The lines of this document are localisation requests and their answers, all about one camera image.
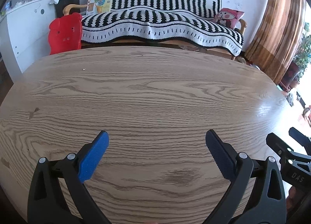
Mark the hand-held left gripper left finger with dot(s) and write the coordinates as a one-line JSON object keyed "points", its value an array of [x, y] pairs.
{"points": [[93, 158]]}

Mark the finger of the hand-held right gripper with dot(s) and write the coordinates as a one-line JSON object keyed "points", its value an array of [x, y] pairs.
{"points": [[277, 144], [300, 136]]}

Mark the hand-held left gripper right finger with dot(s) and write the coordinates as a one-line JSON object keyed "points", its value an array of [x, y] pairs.
{"points": [[221, 158]]}

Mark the potted plant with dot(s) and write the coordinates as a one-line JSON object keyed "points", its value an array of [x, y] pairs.
{"points": [[303, 54]]}

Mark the brown curtain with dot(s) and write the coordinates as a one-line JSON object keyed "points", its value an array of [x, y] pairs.
{"points": [[277, 32]]}

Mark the red plastic chair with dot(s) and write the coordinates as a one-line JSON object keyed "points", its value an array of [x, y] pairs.
{"points": [[64, 34]]}

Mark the pink cartoon cushion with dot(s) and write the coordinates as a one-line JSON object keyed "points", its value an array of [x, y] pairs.
{"points": [[229, 17]]}

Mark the white cabinet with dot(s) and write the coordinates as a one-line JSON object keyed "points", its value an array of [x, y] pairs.
{"points": [[26, 32]]}

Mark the black white patterned blanket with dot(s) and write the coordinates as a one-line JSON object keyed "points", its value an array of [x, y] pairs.
{"points": [[158, 20]]}

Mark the wooden sofa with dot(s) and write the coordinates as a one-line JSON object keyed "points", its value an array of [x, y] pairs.
{"points": [[73, 6]]}

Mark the colourful picture book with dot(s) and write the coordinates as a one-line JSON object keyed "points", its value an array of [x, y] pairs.
{"points": [[99, 4]]}

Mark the black box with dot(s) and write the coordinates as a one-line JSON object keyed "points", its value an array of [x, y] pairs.
{"points": [[65, 0]]}

